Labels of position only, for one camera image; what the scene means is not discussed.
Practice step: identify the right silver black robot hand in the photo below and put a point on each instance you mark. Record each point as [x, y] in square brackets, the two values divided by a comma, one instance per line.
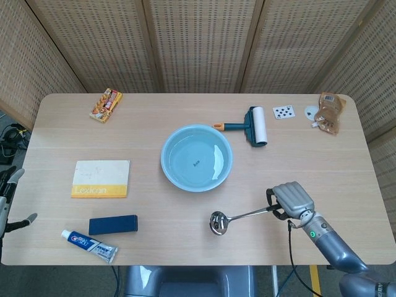
[290, 198]

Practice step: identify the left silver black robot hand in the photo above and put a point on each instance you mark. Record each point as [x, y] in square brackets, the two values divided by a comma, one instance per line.
[9, 198]

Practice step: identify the stainless steel ladle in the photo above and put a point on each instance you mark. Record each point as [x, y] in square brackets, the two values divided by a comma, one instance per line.
[235, 218]

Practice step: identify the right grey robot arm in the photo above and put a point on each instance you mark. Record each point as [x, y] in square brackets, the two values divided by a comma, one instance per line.
[346, 260]

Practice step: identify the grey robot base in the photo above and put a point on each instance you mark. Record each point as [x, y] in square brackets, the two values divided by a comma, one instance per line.
[188, 281]

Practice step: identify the light blue basin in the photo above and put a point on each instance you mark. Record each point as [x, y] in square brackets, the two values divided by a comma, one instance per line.
[196, 157]

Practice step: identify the teal lint roller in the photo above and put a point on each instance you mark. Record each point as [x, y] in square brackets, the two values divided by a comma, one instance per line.
[256, 127]

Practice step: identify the yellow floor tape strip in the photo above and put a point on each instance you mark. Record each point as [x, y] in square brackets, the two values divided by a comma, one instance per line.
[315, 280]

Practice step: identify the spades playing card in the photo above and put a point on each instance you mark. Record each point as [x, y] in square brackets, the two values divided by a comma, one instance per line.
[284, 112]

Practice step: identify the white round coaster card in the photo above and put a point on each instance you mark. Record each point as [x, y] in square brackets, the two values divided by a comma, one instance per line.
[310, 110]

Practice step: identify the yellow white Lexicon box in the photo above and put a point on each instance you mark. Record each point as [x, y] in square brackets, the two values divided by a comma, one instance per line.
[100, 179]

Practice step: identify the brown snack pouch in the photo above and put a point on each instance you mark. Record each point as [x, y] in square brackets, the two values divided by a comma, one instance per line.
[329, 113]

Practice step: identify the white blue toothpaste tube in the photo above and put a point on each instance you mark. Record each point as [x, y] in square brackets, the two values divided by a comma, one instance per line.
[89, 246]

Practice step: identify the dark blue rectangular box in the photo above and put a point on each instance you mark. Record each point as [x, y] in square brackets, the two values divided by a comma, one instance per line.
[113, 225]

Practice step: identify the orange yellow snack box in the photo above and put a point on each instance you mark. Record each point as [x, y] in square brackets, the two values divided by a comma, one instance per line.
[106, 105]

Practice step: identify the woven bamboo folding screen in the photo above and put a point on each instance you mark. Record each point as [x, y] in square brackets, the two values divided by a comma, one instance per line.
[198, 43]

